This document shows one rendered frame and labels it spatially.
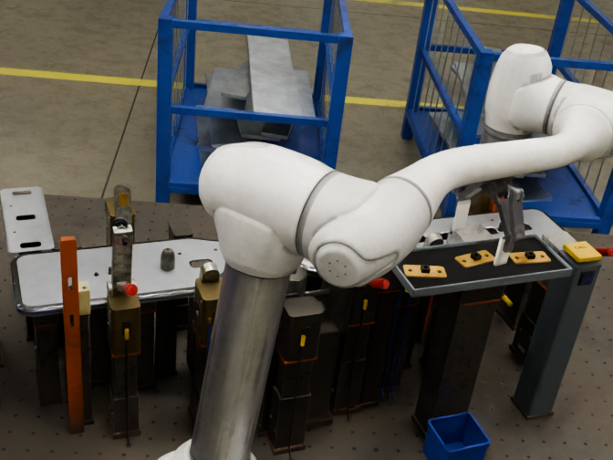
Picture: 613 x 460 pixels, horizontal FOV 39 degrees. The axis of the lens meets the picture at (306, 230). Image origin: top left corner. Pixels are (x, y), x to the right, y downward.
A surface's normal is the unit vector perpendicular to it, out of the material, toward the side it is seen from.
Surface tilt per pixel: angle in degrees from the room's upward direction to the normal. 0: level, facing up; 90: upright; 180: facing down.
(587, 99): 13
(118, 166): 0
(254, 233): 88
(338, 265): 94
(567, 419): 0
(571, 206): 0
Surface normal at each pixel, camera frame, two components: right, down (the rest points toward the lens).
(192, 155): 0.11, -0.85
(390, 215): 0.46, -0.49
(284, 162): -0.04, -0.68
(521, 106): -0.45, 0.41
